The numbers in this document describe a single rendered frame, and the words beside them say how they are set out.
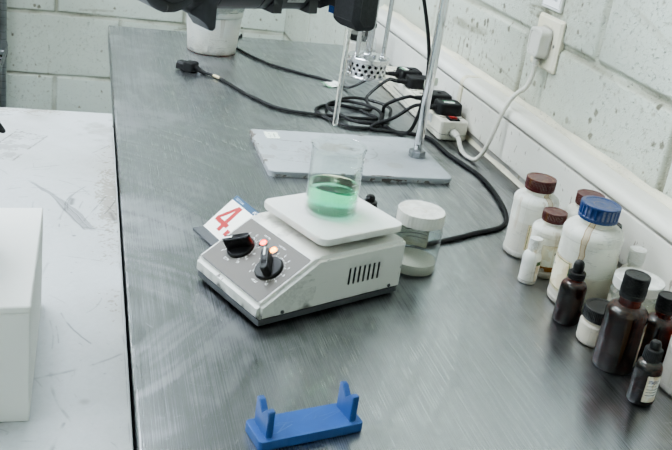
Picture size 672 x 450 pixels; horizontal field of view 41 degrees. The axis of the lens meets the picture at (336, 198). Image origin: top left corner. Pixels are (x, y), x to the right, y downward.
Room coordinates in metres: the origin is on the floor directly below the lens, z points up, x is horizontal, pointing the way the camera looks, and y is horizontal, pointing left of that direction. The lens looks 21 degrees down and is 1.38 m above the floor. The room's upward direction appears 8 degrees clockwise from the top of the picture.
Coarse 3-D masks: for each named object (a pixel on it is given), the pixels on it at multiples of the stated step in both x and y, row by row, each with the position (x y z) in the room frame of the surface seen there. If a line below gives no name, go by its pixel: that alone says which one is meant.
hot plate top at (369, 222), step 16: (272, 208) 0.93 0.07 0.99; (288, 208) 0.94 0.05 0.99; (304, 208) 0.94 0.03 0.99; (368, 208) 0.97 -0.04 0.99; (304, 224) 0.90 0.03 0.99; (320, 224) 0.90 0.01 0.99; (336, 224) 0.91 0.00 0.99; (352, 224) 0.92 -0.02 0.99; (368, 224) 0.92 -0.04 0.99; (384, 224) 0.93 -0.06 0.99; (400, 224) 0.94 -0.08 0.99; (320, 240) 0.87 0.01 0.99; (336, 240) 0.87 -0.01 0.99; (352, 240) 0.89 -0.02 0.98
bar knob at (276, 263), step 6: (264, 252) 0.86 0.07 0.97; (270, 252) 0.87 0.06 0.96; (264, 258) 0.85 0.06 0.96; (270, 258) 0.86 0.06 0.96; (276, 258) 0.87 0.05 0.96; (258, 264) 0.86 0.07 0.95; (264, 264) 0.84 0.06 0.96; (270, 264) 0.85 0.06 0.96; (276, 264) 0.86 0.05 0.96; (282, 264) 0.86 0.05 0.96; (258, 270) 0.85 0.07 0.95; (264, 270) 0.84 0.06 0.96; (270, 270) 0.85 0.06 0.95; (276, 270) 0.85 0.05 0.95; (258, 276) 0.85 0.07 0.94; (264, 276) 0.84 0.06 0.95; (270, 276) 0.84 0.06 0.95
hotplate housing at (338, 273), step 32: (288, 224) 0.93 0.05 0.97; (320, 256) 0.86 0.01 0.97; (352, 256) 0.89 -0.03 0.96; (384, 256) 0.92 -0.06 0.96; (224, 288) 0.86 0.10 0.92; (288, 288) 0.83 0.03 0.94; (320, 288) 0.86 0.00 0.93; (352, 288) 0.89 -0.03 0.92; (384, 288) 0.93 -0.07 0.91; (256, 320) 0.82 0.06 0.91
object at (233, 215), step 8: (224, 208) 1.05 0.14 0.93; (232, 208) 1.05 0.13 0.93; (240, 208) 1.04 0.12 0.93; (216, 216) 1.05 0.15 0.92; (224, 216) 1.04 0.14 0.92; (232, 216) 1.03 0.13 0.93; (240, 216) 1.03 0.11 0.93; (248, 216) 1.02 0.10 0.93; (216, 224) 1.03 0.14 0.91; (224, 224) 1.03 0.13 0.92; (232, 224) 1.02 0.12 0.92; (240, 224) 1.02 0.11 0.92; (224, 232) 1.01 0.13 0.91
